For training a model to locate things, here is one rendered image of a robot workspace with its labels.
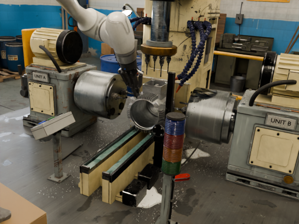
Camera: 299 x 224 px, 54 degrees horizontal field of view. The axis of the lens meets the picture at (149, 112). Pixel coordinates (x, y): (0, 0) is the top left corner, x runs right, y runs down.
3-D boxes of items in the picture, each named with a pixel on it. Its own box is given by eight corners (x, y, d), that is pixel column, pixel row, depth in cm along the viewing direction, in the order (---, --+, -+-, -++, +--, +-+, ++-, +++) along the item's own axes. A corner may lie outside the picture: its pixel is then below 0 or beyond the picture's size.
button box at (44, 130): (64, 126, 127) (59, 114, 126) (76, 122, 124) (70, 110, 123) (35, 140, 112) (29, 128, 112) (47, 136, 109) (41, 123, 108)
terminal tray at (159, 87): (150, 92, 159) (151, 79, 157) (168, 95, 155) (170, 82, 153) (141, 97, 149) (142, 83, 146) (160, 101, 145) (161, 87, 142)
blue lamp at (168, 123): (168, 126, 92) (169, 112, 90) (187, 130, 90) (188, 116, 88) (161, 133, 87) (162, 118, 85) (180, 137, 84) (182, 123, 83)
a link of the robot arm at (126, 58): (119, 40, 128) (122, 51, 133) (110, 53, 123) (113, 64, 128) (138, 42, 125) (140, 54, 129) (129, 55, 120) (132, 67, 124)
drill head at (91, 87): (81, 102, 185) (80, 62, 176) (132, 113, 171) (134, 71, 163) (54, 114, 163) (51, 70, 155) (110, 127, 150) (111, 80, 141)
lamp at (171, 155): (166, 151, 95) (167, 139, 93) (183, 156, 93) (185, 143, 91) (159, 159, 90) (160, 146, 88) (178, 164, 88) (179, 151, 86)
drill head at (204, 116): (181, 123, 161) (185, 79, 152) (259, 140, 146) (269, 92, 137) (164, 141, 139) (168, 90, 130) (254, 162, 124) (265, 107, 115)
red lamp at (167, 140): (167, 139, 93) (168, 126, 92) (185, 143, 91) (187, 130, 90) (160, 146, 88) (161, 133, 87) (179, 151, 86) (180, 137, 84)
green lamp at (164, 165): (165, 163, 97) (166, 151, 95) (182, 168, 94) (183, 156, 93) (158, 172, 91) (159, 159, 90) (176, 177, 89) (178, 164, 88)
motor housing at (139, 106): (142, 116, 166) (143, 84, 159) (174, 123, 159) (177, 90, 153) (125, 128, 149) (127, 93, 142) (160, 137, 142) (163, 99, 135)
